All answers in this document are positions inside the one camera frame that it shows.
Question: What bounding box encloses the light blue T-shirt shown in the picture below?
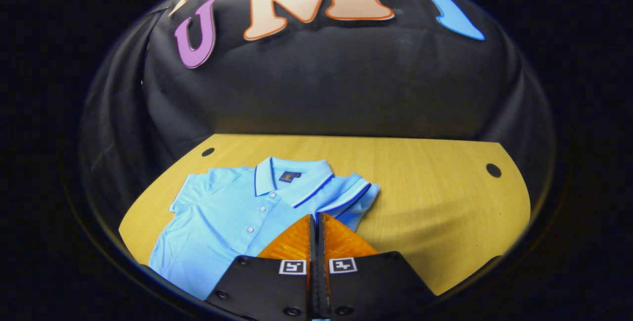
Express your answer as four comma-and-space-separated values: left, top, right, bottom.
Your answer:
148, 157, 380, 301

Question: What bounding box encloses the black backdrop cloth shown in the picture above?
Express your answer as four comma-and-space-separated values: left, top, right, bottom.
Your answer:
79, 0, 554, 223

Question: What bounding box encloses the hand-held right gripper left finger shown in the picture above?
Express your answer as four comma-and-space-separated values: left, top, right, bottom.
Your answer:
205, 214, 319, 321

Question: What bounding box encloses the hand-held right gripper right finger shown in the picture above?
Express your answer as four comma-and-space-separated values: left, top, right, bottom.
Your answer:
317, 212, 438, 321

